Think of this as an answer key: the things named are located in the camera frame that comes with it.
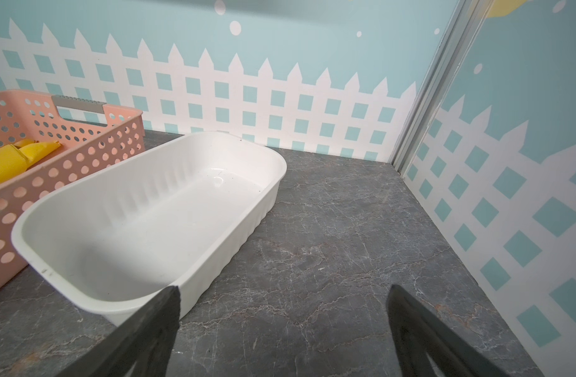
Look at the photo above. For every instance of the yellow paper napkin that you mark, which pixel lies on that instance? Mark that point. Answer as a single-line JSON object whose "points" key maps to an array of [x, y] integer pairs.
{"points": [[18, 157]]}

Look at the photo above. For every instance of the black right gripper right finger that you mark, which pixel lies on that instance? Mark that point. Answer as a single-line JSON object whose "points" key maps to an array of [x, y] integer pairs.
{"points": [[421, 340]]}

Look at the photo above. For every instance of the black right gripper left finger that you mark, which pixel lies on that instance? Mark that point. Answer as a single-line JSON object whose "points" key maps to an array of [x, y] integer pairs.
{"points": [[140, 346]]}

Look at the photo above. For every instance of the white plastic tray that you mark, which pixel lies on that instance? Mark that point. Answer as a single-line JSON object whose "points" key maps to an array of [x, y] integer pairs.
{"points": [[173, 216]]}

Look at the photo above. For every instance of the pink perforated basket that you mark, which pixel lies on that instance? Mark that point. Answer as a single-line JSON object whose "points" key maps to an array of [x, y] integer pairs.
{"points": [[92, 136]]}

